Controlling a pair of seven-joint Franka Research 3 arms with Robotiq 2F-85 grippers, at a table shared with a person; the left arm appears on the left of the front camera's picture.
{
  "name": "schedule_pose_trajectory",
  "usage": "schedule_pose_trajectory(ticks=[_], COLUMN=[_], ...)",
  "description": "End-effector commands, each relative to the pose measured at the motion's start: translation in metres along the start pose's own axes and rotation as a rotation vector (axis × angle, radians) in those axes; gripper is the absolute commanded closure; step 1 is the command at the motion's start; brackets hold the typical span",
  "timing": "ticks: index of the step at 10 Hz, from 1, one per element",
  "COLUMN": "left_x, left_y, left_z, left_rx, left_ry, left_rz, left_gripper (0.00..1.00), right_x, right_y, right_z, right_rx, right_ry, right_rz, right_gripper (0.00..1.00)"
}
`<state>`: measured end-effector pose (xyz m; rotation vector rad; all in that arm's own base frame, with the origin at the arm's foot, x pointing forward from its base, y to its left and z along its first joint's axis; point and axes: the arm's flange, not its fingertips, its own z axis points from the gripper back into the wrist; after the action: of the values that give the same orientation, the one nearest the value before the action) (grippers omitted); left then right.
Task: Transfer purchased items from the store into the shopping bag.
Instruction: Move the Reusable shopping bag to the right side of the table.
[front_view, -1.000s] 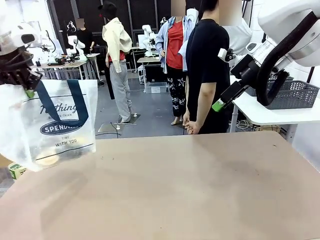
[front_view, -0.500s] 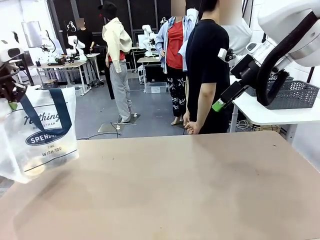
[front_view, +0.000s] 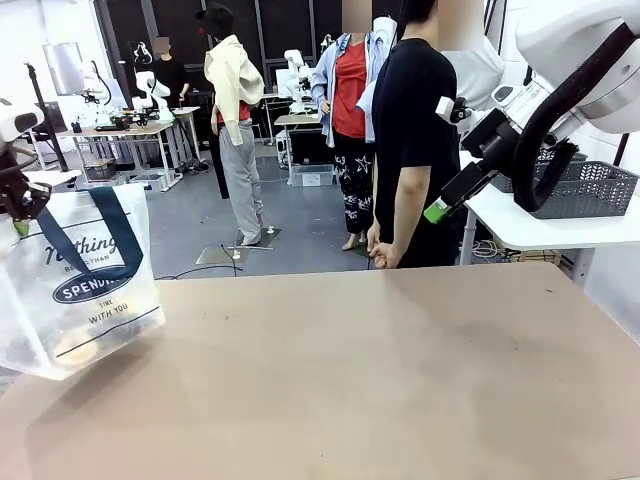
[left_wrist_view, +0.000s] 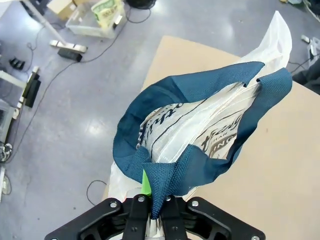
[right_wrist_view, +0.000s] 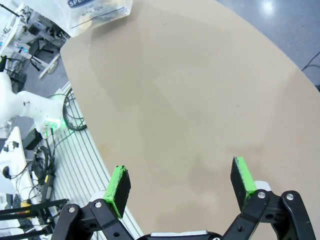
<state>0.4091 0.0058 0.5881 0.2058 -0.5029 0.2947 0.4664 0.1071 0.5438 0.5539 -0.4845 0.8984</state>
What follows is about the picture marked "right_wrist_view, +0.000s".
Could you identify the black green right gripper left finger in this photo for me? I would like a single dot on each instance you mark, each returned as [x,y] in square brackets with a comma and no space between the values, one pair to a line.
[117,190]

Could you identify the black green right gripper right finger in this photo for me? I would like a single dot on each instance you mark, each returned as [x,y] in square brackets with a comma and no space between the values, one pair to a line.
[241,185]

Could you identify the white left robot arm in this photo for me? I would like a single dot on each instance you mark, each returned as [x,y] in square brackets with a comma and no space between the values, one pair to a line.
[30,107]

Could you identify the black tripod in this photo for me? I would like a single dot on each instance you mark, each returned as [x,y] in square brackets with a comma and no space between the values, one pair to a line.
[30,207]

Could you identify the black power adapter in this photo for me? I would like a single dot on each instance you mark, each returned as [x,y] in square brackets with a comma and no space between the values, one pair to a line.
[32,138]

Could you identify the white side table panel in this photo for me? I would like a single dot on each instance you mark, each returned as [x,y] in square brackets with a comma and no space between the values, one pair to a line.
[13,160]

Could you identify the white workbench with equipment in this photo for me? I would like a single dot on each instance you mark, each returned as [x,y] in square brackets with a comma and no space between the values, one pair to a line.
[20,32]

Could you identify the white ribbed aluminium table frame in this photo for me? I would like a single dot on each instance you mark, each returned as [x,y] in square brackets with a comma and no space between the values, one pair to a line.
[82,160]

